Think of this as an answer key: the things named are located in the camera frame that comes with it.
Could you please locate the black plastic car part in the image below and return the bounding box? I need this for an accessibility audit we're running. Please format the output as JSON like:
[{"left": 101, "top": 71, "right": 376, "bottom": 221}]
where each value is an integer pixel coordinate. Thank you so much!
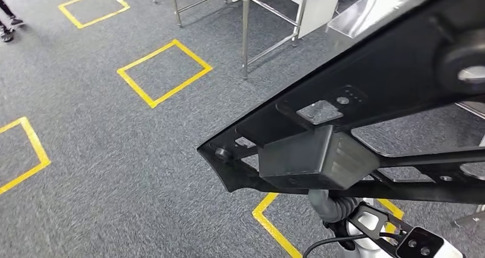
[{"left": 197, "top": 0, "right": 485, "bottom": 206}]

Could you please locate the stainless steel workbench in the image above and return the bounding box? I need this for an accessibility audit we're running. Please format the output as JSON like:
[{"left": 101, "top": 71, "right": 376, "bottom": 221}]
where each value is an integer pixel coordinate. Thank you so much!
[{"left": 325, "top": 0, "right": 485, "bottom": 229}]

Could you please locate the white cabinet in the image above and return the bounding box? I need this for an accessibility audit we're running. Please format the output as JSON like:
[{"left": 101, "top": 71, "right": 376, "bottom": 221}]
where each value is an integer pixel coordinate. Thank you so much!
[{"left": 272, "top": 0, "right": 344, "bottom": 40}]

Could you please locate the person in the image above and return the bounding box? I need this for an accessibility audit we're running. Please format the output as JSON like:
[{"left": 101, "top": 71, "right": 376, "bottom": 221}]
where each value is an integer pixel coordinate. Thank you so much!
[{"left": 0, "top": 0, "right": 24, "bottom": 43}]

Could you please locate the black camera cable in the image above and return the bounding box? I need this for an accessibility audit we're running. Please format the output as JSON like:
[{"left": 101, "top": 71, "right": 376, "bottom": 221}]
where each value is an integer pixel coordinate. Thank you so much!
[{"left": 302, "top": 232, "right": 399, "bottom": 258}]

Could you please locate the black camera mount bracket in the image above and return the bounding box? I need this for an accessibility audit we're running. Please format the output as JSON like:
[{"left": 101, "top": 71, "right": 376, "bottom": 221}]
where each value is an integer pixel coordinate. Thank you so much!
[{"left": 348, "top": 205, "right": 414, "bottom": 245}]

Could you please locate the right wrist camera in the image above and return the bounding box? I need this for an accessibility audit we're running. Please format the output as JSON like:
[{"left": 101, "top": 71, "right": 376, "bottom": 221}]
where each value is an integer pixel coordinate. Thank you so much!
[{"left": 396, "top": 227, "right": 465, "bottom": 258}]

